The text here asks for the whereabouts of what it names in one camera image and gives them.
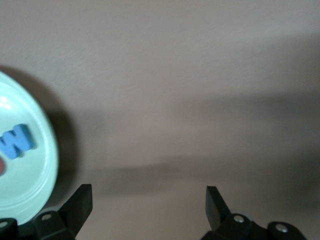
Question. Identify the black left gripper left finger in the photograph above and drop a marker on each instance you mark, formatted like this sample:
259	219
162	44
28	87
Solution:
75	212

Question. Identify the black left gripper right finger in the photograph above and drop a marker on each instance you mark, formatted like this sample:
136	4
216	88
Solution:
217	212

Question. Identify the red capital letter Q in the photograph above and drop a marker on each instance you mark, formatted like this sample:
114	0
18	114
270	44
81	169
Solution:
2	167

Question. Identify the blue capital letter W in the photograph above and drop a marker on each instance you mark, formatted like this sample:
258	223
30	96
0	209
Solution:
15	145

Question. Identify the green plate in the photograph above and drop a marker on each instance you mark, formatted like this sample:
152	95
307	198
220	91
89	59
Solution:
37	175

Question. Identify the brown table mat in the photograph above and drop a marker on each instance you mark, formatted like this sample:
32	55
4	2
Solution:
175	75

